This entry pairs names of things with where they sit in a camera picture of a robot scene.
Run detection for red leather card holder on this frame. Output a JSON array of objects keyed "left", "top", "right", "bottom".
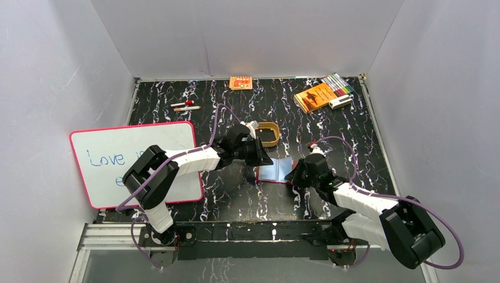
[{"left": 256, "top": 157, "right": 298, "bottom": 184}]

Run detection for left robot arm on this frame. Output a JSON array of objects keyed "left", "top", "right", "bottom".
[{"left": 122, "top": 121, "right": 274, "bottom": 245}]

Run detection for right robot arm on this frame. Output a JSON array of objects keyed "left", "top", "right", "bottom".
[{"left": 285, "top": 147, "right": 446, "bottom": 269}]

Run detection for tan oval tray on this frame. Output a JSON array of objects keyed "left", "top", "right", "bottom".
[{"left": 255, "top": 121, "right": 281, "bottom": 148}]

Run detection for orange capped white marker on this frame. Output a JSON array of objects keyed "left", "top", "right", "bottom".
[{"left": 173, "top": 106, "right": 201, "bottom": 112}]

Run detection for red capped white marker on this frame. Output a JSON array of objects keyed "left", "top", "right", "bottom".
[{"left": 170, "top": 100, "right": 194, "bottom": 108}]

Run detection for small orange spiral notepad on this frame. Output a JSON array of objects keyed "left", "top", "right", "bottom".
[{"left": 229, "top": 76, "right": 252, "bottom": 90}]

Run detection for orange yellow book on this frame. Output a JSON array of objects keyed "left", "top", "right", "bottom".
[{"left": 293, "top": 83, "right": 338, "bottom": 114}]

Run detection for white stapler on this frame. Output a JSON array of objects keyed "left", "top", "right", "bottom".
[{"left": 328, "top": 94, "right": 352, "bottom": 110}]

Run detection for pack of coloured markers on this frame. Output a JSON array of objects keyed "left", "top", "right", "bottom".
[{"left": 321, "top": 73, "right": 354, "bottom": 97}]

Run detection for pink framed whiteboard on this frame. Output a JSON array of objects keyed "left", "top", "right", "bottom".
[{"left": 70, "top": 121, "right": 198, "bottom": 209}]

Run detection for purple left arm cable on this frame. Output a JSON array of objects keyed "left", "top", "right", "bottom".
[{"left": 115, "top": 103, "right": 245, "bottom": 270}]

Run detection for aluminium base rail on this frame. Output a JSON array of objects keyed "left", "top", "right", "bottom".
[{"left": 68, "top": 221, "right": 440, "bottom": 283}]

